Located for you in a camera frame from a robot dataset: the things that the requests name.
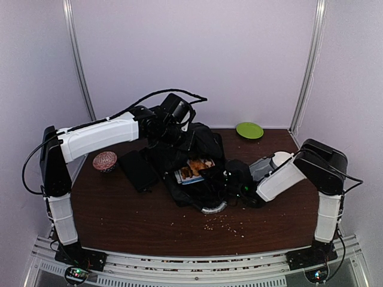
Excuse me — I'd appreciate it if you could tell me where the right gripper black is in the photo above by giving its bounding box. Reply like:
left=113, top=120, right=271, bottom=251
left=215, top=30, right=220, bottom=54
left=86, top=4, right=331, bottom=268
left=199, top=166, right=244, bottom=199

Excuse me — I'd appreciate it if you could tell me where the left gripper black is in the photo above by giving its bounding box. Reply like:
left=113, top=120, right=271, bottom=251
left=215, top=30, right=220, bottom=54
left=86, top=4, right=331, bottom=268
left=159, top=123, right=197, bottom=152

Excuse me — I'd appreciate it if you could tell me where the dog picture book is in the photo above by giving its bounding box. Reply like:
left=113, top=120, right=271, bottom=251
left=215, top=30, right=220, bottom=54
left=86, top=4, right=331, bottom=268
left=174, top=158, right=215, bottom=185

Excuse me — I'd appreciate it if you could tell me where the black backpack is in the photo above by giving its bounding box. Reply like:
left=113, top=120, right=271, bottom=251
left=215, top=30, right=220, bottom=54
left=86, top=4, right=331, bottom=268
left=141, top=123, right=227, bottom=215

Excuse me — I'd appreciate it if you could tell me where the grey cloth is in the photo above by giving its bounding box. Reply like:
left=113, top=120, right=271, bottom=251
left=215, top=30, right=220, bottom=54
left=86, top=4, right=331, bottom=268
left=249, top=157, right=275, bottom=182

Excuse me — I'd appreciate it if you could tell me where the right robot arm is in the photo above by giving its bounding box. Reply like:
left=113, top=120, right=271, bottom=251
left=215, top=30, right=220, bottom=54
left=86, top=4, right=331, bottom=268
left=199, top=139, right=363, bottom=264

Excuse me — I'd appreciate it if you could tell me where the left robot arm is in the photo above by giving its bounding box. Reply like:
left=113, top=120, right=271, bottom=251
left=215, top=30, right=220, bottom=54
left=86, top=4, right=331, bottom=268
left=40, top=89, right=196, bottom=265

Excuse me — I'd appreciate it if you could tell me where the green plate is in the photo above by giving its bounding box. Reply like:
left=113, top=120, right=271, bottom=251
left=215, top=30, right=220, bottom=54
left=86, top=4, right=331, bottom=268
left=236, top=122, right=264, bottom=139

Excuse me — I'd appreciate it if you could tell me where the white ribbed bowl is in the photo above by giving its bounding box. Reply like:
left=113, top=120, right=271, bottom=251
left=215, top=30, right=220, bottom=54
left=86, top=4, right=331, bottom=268
left=271, top=151, right=291, bottom=169

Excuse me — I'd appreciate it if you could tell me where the patterned pink bowl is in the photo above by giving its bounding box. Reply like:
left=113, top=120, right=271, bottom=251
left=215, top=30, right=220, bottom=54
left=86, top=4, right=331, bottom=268
left=92, top=151, right=117, bottom=173

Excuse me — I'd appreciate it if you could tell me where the right black cable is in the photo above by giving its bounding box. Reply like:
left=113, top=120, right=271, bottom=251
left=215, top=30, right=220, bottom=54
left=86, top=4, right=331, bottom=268
left=299, top=149, right=364, bottom=195

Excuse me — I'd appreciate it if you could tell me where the black cable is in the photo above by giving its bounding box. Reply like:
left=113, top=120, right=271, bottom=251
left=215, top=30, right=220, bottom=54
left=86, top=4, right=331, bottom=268
left=299, top=149, right=364, bottom=195
left=21, top=88, right=208, bottom=197

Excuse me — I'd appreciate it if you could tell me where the right aluminium frame post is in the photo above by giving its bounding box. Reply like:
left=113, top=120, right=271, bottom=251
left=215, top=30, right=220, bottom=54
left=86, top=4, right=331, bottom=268
left=290, top=0, right=327, bottom=136

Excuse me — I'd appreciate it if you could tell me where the aluminium frame post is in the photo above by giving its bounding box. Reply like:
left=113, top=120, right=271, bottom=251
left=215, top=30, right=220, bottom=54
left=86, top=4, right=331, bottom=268
left=290, top=0, right=327, bottom=136
left=62, top=0, right=97, bottom=121

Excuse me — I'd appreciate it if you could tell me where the front aluminium rail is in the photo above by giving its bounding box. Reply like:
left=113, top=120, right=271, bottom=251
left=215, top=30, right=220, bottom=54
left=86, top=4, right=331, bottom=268
left=25, top=234, right=369, bottom=287

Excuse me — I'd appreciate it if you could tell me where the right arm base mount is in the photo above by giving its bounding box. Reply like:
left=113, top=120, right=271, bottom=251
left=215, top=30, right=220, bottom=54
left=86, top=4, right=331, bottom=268
left=286, top=243, right=338, bottom=285

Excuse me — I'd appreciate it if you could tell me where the left black cable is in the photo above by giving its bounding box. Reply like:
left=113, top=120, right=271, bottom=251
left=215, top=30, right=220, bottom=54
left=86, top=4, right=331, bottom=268
left=21, top=88, right=208, bottom=197

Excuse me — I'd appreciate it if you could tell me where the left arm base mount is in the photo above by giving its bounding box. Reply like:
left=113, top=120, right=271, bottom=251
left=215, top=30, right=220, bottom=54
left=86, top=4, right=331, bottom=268
left=54, top=251, right=107, bottom=285

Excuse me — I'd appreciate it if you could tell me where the left aluminium frame post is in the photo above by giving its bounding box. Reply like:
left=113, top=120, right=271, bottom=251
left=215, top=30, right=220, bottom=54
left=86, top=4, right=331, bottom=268
left=62, top=0, right=97, bottom=121

